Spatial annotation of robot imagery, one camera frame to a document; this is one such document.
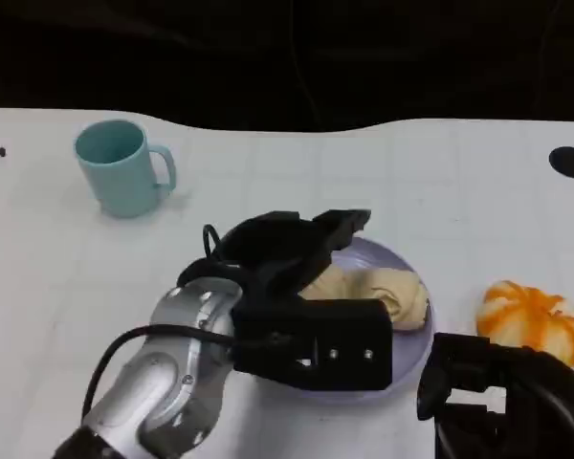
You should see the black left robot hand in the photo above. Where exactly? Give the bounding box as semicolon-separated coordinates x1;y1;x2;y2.
217;208;372;307

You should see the beige towel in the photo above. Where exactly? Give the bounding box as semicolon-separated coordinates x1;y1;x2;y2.
298;265;431;334

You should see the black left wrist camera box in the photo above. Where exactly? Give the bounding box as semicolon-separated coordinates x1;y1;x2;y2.
231;296;394;391

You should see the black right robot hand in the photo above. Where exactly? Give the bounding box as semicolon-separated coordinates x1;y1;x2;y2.
416;332;574;459

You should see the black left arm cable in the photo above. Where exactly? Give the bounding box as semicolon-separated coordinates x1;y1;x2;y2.
80;324;235;425

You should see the orange and white toy bread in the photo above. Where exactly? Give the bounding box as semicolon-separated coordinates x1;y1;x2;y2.
475;279;574;367

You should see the pale green mug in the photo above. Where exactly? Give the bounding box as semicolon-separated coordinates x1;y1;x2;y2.
73;119;177;219

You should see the lilac plate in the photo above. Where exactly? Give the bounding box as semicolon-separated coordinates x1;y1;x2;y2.
255;236;436;405

